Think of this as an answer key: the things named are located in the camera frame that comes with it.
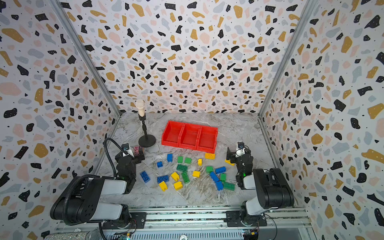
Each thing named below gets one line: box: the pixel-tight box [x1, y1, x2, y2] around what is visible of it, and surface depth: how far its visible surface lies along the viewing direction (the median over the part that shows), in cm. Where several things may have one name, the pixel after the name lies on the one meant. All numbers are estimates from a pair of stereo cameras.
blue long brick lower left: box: [157, 175, 170, 184], surface depth 88 cm
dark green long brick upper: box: [176, 164, 188, 172], surface depth 92 cm
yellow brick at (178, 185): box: [173, 181, 183, 191], surface depth 85 cm
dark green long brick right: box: [222, 181, 236, 191], surface depth 87 cm
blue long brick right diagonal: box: [210, 171, 220, 183], surface depth 89 cm
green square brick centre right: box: [205, 166, 214, 174], surface depth 94 cm
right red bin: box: [190, 123, 218, 154], surface depth 102 cm
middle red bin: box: [179, 123, 201, 150], surface depth 102 cm
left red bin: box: [161, 120, 185, 148], surface depth 103 cm
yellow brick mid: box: [170, 172, 180, 182], surface depth 89 cm
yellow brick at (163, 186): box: [159, 181, 168, 192], surface depth 84 cm
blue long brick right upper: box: [215, 166, 227, 174], surface depth 92 cm
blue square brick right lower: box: [216, 181, 224, 191], surface depth 87 cm
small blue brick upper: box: [167, 153, 173, 162], surface depth 97 cm
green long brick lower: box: [181, 171, 190, 184], surface depth 89 cm
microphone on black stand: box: [136, 99, 156, 148], surface depth 103 cm
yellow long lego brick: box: [204, 153, 216, 160], surface depth 99 cm
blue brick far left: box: [140, 170, 151, 183], surface depth 89 cm
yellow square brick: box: [192, 170, 201, 178], surface depth 92 cm
